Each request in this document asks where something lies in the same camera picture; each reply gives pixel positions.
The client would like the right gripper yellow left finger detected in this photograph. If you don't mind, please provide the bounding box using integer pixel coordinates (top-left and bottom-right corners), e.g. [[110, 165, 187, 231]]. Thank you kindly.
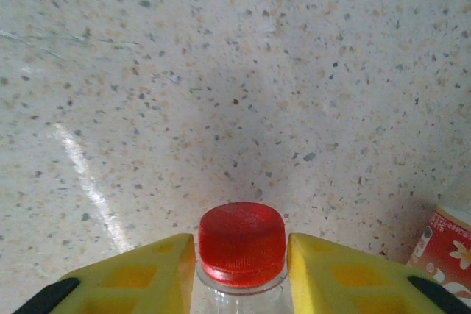
[[10, 232, 196, 314]]

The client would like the red capped clear plastic bottle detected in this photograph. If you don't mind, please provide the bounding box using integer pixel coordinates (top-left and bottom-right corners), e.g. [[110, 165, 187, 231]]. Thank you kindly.
[[191, 201, 295, 314]]

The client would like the crushed red labelled plastic bottle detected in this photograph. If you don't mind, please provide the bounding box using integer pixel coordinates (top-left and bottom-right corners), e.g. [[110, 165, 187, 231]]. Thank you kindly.
[[406, 205, 471, 303]]

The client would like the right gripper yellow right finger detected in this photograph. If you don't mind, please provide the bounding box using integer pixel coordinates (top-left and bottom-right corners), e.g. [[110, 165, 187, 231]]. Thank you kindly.
[[287, 232, 470, 314]]

